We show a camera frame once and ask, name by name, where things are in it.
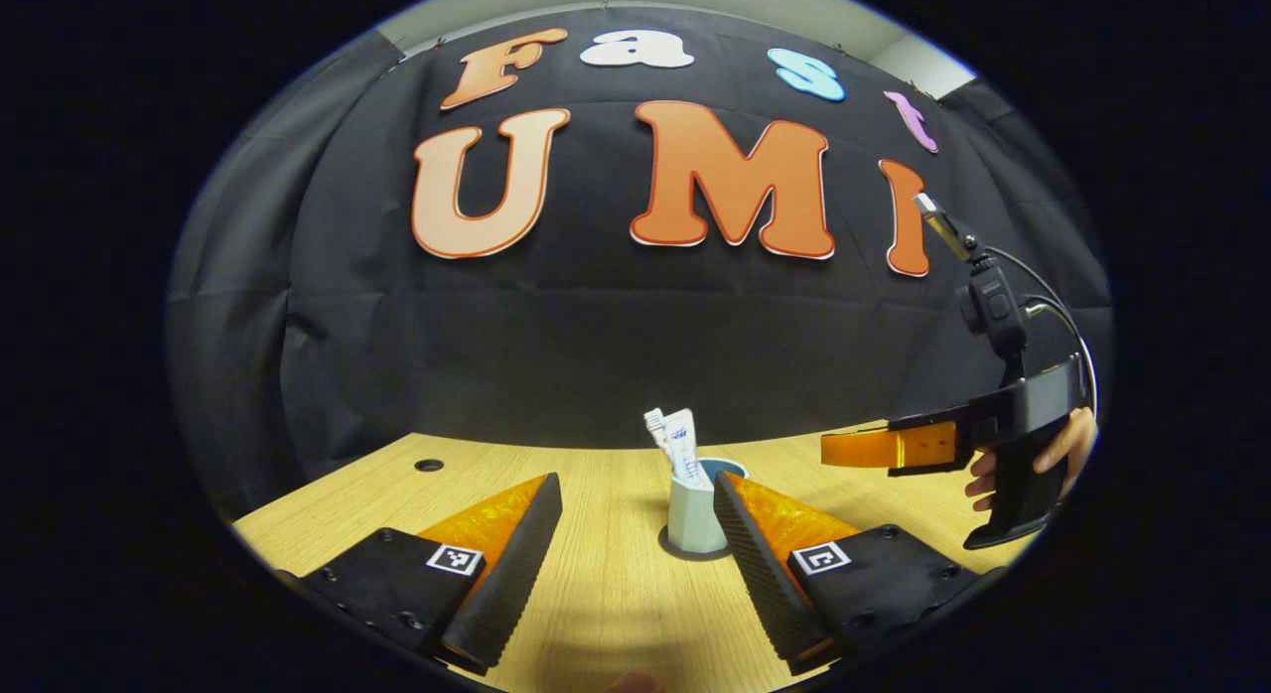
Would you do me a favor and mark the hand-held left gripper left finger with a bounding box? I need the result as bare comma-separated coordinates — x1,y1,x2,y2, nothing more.
273,472,564,676

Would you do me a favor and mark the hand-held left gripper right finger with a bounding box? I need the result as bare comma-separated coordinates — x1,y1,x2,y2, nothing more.
713,470,1004,676

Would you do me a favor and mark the light blue cup wooden handle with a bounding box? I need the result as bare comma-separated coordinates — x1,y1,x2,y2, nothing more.
665,457,748,557

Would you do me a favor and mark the dark brown round coaster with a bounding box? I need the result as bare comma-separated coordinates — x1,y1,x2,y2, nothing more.
657,522,736,563

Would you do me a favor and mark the white toothpaste tube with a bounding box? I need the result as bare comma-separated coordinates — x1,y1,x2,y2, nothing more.
663,408,711,490

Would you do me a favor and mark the white toothbrush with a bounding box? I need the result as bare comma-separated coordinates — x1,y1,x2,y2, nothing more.
643,409,676,466

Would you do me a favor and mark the wooden desktop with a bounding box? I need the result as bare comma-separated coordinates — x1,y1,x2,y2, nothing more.
230,420,1044,693

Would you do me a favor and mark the black backdrop cloth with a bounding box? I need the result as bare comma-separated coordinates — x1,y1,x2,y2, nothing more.
164,6,1113,520

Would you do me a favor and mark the short black cable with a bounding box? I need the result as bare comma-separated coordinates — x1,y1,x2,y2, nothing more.
1023,294,1085,361

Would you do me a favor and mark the long black cable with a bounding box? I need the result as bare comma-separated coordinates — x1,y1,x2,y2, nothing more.
983,244,1100,418

